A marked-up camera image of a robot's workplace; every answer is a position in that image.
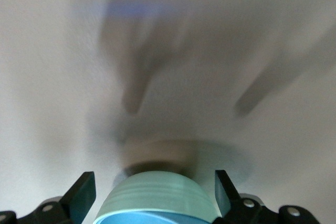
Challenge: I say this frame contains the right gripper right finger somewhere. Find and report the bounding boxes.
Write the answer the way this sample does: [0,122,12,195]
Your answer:
[214,169,321,224]

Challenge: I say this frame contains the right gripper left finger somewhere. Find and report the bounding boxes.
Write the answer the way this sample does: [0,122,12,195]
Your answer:
[0,171,97,224]

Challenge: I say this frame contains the light green bowl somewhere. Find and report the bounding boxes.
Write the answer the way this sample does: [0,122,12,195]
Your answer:
[98,140,219,223]

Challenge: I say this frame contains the blue bowl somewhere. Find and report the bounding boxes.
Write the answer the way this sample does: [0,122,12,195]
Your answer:
[94,209,211,224]

